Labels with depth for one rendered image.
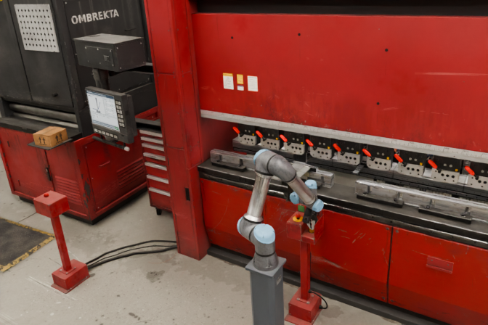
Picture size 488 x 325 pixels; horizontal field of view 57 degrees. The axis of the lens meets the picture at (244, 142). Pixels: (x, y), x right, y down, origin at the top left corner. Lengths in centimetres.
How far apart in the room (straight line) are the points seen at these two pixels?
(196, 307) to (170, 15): 215
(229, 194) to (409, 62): 170
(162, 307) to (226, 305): 49
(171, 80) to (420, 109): 175
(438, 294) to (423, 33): 165
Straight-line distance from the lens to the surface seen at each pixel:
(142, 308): 370
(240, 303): 359
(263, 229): 255
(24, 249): 476
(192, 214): 379
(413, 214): 302
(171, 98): 344
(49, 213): 370
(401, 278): 328
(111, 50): 315
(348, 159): 307
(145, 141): 438
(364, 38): 282
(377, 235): 314
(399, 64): 279
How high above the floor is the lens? 241
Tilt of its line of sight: 22 degrees down
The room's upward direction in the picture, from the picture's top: 3 degrees counter-clockwise
